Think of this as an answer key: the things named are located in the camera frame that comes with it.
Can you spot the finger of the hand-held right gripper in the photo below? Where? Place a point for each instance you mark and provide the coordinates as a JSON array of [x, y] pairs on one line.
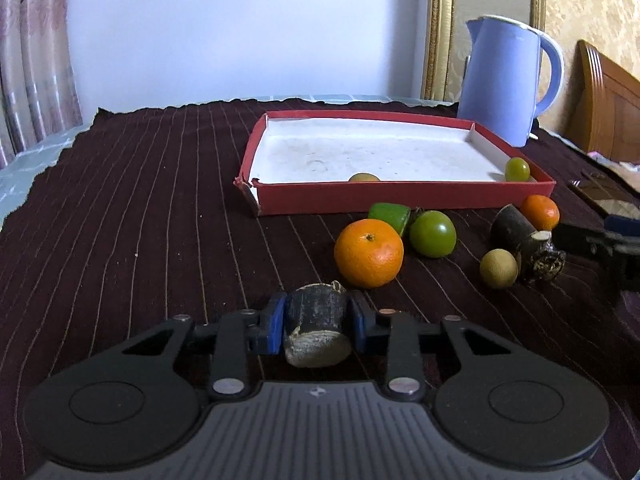
[[625, 226], [605, 252]]

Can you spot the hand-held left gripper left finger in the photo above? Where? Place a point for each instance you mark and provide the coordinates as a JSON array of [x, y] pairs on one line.
[[274, 325]]

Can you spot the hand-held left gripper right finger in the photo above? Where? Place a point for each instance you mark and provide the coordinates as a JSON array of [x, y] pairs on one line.
[[361, 325]]

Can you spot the short dark sugarcane piece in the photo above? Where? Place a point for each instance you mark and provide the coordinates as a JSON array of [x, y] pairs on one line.
[[315, 320]]

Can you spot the knobby dark sugarcane piece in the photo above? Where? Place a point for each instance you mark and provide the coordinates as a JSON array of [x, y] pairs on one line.
[[542, 260]]

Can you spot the large orange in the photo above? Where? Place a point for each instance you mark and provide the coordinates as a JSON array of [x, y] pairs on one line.
[[368, 252]]

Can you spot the small orange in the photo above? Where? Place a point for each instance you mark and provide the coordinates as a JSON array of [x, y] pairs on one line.
[[541, 211]]

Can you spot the split dark sugarcane piece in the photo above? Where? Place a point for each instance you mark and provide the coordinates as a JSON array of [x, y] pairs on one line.
[[510, 225]]

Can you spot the green lime wedge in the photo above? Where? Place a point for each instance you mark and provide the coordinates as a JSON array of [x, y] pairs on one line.
[[389, 215]]

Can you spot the red cardboard box tray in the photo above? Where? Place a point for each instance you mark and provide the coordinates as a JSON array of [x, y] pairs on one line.
[[375, 150]]

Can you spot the small dark flat case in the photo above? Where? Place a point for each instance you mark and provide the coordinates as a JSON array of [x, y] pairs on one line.
[[600, 180]]

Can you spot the small yellow-green round fruit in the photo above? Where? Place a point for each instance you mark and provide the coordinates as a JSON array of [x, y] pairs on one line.
[[498, 269]]

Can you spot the green round tomato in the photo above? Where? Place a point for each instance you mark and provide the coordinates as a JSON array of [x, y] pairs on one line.
[[432, 234]]

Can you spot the wooden headboard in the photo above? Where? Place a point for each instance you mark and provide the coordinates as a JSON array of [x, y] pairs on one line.
[[610, 110]]

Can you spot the green grape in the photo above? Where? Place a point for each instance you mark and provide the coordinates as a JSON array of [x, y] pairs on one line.
[[517, 169]]

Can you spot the small yellow fruit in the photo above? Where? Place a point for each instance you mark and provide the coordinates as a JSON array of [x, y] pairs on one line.
[[363, 178]]

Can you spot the dark striped tablecloth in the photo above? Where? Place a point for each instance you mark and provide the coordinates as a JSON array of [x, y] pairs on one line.
[[140, 220]]

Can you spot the blue electric kettle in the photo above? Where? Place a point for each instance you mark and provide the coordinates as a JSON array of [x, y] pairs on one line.
[[500, 80]]

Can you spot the pink patterned curtain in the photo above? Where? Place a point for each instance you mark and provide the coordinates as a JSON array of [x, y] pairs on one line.
[[35, 60]]

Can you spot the gold wall frame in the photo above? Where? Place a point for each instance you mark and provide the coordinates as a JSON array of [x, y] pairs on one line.
[[440, 35]]

